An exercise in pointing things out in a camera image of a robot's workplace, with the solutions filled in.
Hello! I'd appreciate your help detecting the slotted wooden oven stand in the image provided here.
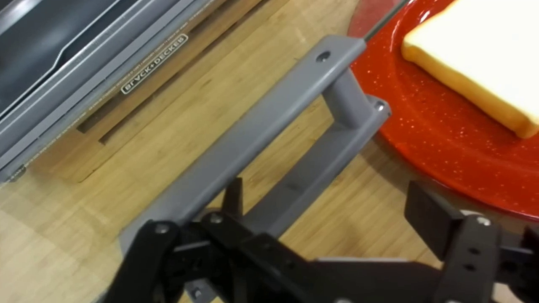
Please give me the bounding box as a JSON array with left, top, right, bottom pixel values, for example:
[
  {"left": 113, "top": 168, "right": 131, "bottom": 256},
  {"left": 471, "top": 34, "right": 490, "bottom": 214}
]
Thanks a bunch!
[{"left": 30, "top": 0, "right": 271, "bottom": 187}]

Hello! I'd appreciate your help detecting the silver toaster oven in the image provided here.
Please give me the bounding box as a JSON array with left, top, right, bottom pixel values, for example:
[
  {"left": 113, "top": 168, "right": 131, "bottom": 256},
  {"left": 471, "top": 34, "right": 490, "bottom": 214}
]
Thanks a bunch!
[{"left": 0, "top": 0, "right": 225, "bottom": 183}]

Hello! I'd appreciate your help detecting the grey oven door with handle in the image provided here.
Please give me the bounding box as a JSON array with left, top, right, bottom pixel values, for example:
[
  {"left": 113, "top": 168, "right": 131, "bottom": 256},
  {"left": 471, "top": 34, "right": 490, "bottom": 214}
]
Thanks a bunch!
[{"left": 114, "top": 34, "right": 392, "bottom": 258}]

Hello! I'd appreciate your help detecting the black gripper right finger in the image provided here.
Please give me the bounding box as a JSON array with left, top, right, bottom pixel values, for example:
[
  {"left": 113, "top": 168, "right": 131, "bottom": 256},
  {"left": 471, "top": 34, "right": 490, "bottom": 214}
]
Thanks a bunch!
[{"left": 402, "top": 180, "right": 539, "bottom": 303}]

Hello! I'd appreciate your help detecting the red round plate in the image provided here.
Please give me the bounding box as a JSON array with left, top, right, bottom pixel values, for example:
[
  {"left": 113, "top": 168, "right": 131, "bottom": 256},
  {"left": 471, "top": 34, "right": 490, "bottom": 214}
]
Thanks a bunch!
[{"left": 347, "top": 0, "right": 539, "bottom": 221}]

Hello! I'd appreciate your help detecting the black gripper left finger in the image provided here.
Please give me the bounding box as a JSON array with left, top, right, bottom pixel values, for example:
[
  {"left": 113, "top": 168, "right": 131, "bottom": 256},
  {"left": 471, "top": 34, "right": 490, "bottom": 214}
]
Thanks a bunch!
[{"left": 102, "top": 177, "right": 316, "bottom": 303}]

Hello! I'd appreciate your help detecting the white bread slice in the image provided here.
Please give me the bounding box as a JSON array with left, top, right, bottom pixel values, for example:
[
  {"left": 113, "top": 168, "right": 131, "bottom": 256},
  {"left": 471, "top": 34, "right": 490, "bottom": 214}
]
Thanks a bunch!
[{"left": 401, "top": 0, "right": 539, "bottom": 141}]

